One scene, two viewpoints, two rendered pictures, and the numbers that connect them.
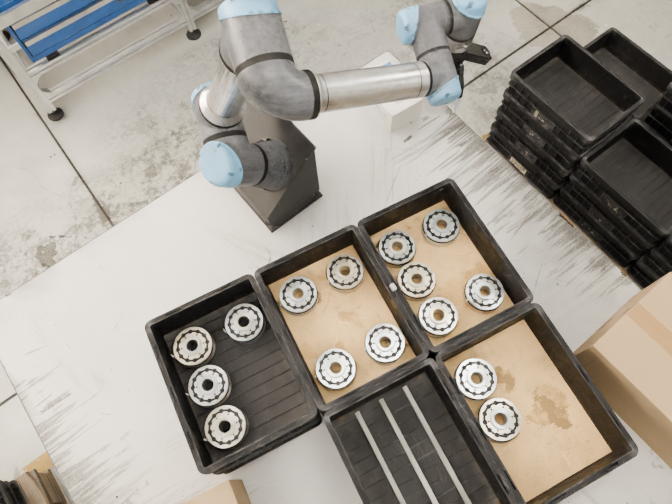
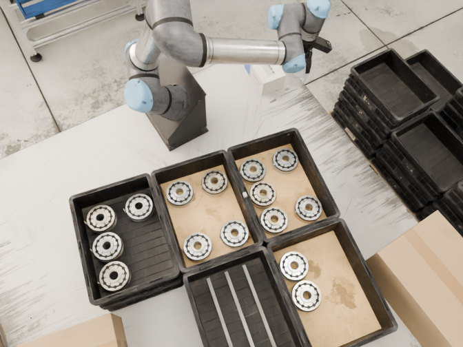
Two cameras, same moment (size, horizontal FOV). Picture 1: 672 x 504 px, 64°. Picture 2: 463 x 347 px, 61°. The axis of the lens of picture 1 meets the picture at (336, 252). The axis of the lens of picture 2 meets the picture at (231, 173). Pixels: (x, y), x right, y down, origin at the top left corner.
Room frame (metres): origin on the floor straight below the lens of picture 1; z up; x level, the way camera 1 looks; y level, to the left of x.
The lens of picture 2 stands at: (-0.11, -0.07, 2.24)
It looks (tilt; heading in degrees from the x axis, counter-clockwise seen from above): 65 degrees down; 359
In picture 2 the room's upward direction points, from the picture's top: 4 degrees clockwise
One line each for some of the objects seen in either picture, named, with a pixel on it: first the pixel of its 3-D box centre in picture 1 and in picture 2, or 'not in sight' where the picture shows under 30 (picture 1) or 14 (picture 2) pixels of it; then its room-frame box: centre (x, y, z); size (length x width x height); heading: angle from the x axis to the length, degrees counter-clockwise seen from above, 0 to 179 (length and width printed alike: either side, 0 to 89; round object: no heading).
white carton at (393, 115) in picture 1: (389, 96); (264, 70); (1.17, -0.23, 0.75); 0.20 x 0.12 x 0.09; 27
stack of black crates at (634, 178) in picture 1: (628, 195); (422, 163); (0.92, -1.16, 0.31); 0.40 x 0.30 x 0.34; 33
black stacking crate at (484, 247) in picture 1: (439, 268); (279, 187); (0.49, -0.27, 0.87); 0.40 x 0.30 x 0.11; 22
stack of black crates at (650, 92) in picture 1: (613, 89); (421, 90); (1.47, -1.28, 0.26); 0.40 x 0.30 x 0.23; 33
